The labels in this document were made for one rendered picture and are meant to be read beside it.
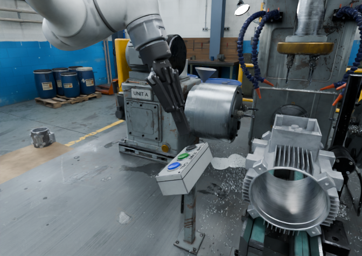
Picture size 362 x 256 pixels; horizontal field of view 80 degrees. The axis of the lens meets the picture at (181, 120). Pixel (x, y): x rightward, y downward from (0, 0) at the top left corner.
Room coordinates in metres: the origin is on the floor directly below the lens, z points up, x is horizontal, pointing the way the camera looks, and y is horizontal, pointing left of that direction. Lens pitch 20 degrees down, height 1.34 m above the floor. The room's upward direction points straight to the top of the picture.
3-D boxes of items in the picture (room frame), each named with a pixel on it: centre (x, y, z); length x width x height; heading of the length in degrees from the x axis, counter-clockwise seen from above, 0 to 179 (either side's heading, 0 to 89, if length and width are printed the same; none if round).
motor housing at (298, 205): (0.47, -0.27, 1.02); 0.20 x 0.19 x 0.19; 154
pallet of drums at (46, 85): (5.12, 2.67, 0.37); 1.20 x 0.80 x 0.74; 148
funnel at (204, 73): (2.51, -0.28, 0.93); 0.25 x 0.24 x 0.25; 153
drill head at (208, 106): (0.95, -0.11, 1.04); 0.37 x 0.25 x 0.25; 64
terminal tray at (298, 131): (0.51, -0.29, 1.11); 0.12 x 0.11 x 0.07; 154
